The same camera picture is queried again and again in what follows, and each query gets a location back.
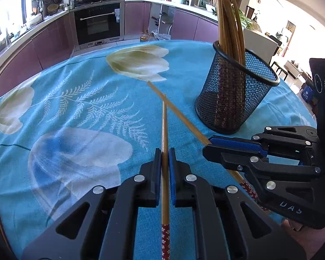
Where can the black built-in oven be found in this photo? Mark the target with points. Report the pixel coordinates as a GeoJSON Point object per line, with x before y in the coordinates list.
{"type": "Point", "coordinates": [97, 24]}

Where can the bottles on floor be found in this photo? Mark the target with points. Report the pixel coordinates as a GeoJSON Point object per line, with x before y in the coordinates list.
{"type": "Point", "coordinates": [151, 36]}

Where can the blue bin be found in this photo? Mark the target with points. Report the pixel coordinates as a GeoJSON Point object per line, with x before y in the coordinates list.
{"type": "Point", "coordinates": [306, 93]}

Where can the purple kitchen cabinets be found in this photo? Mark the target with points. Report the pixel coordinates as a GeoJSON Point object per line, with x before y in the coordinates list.
{"type": "Point", "coordinates": [43, 48]}

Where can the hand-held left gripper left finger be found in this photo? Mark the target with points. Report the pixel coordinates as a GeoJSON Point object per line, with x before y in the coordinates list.
{"type": "Point", "coordinates": [157, 170]}

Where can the green leafy vegetables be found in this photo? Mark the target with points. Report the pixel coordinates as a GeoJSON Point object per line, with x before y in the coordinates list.
{"type": "Point", "coordinates": [247, 20]}

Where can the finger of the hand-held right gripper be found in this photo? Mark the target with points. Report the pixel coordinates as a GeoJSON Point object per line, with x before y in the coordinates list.
{"type": "Point", "coordinates": [233, 158]}
{"type": "Point", "coordinates": [238, 143]}

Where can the bunch of wooden chopsticks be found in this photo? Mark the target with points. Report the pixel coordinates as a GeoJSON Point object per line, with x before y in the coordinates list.
{"type": "Point", "coordinates": [227, 32]}

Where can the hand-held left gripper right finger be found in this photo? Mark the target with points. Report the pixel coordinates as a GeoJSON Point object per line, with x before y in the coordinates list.
{"type": "Point", "coordinates": [172, 170]}

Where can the wooden chopstick red floral end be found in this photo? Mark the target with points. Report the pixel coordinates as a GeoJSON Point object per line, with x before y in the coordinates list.
{"type": "Point", "coordinates": [178, 111]}
{"type": "Point", "coordinates": [165, 130]}

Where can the hanging wicker baskets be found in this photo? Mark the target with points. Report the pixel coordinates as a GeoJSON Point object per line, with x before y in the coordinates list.
{"type": "Point", "coordinates": [54, 4]}

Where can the blue floral tablecloth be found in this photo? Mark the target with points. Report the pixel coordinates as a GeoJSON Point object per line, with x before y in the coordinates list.
{"type": "Point", "coordinates": [70, 108]}

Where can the black mesh utensil holder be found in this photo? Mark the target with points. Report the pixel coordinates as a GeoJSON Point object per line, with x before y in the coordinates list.
{"type": "Point", "coordinates": [257, 92]}

